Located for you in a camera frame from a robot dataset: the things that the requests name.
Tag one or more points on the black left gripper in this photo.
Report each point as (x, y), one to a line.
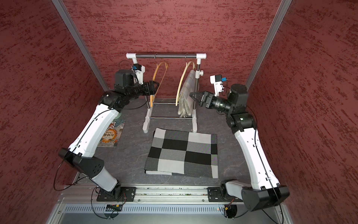
(153, 90)

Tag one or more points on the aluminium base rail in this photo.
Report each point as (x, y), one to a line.
(171, 194)

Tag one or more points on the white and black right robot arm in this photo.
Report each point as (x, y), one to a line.
(265, 190)

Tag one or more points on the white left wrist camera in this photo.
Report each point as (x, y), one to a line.
(139, 72)

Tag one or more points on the aluminium corner profile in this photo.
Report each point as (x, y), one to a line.
(65, 15)
(274, 27)

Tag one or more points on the colourful illustrated book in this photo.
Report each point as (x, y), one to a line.
(113, 134)

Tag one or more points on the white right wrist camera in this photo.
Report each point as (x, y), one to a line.
(217, 82)

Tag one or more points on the grey black checkered scarf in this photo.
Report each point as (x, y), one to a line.
(183, 153)

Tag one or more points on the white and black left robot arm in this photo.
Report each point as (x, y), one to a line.
(81, 153)

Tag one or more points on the left aluminium corner profile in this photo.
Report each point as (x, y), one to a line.
(65, 15)

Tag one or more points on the white and steel clothes rack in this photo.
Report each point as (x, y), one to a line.
(171, 72)

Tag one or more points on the blue plaid fringed scarf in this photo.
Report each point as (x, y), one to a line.
(186, 103)

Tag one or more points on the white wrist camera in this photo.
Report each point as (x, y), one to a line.
(139, 72)
(217, 82)

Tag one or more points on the right aluminium corner profile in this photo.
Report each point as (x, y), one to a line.
(274, 27)

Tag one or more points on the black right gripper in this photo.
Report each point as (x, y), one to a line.
(205, 94)

